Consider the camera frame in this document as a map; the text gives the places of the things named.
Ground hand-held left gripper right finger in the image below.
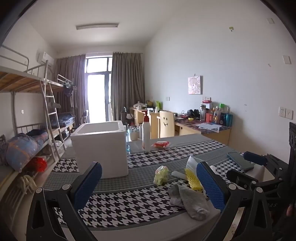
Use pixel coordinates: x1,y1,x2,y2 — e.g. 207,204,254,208
196,161,273,241

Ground group of bottles on desk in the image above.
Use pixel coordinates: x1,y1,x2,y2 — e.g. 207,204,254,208
200,102,233,127

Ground pink cartoon wall picture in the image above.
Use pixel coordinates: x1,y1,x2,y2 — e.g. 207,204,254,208
188,75,203,95

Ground beige cloth bundle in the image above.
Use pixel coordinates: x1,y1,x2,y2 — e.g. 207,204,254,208
16,175,37,194

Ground white foam box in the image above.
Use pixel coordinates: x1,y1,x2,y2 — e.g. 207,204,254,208
70,120,129,179

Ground white air conditioner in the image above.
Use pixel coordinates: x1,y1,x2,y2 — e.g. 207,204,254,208
37,52,55,65

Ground blue orange folded quilt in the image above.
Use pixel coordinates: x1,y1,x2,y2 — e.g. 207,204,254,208
6,133,38,172

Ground grey metal bed ladder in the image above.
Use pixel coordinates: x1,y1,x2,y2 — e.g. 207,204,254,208
40,79,65,163

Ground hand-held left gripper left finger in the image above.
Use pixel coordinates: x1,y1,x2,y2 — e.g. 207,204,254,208
26,161,102,241

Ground brown curtain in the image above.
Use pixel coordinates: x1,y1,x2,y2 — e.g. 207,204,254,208
111,52,146,121
54,54,89,123

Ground grey metal bunk bed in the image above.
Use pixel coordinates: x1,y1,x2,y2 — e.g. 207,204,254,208
0,45,61,218
50,74,77,142

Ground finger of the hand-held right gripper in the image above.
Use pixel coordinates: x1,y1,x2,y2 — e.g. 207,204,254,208
227,170,281,193
243,151,281,172

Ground yellow-green plastic bag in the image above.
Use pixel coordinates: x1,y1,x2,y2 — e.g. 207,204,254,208
154,166,169,185

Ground red snack packet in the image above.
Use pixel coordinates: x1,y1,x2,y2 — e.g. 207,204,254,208
151,141,171,149

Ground grey crumpled cloth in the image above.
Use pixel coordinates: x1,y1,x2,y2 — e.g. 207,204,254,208
0,134,8,165

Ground yellow foam net sleeve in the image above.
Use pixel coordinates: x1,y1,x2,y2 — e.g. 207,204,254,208
184,168,205,193

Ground blue face mask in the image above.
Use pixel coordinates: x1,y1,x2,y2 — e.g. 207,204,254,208
171,155,216,183

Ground wooden chair with smiley face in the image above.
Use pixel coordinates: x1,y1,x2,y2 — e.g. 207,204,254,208
157,110,175,139

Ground ceiling tube light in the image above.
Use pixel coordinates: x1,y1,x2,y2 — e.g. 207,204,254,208
76,22,119,30

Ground smartphone in blue case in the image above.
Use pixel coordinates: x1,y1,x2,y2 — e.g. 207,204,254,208
227,152,255,172

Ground red plastic bag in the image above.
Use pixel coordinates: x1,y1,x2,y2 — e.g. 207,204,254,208
30,156,48,173

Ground printed papers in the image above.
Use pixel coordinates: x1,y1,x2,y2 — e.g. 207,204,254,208
195,122,223,133

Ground dark hanging clothes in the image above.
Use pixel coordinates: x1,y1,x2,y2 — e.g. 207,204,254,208
63,83,77,98

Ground wooden desk with floral cover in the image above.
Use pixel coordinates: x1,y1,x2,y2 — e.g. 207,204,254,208
174,117,232,146

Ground white plastic bucket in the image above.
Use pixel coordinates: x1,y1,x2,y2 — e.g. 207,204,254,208
128,126,140,141

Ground glass balcony door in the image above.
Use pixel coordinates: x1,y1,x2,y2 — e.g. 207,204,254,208
85,57,114,123

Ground grey sock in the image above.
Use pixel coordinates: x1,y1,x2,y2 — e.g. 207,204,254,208
168,185,221,221

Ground dark blue blanket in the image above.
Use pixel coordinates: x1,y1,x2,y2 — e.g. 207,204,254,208
26,129,49,149

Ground white pump bottle red cap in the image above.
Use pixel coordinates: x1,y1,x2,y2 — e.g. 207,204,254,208
142,110,151,152

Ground blue checked bedding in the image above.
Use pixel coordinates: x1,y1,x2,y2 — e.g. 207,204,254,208
50,112,75,129

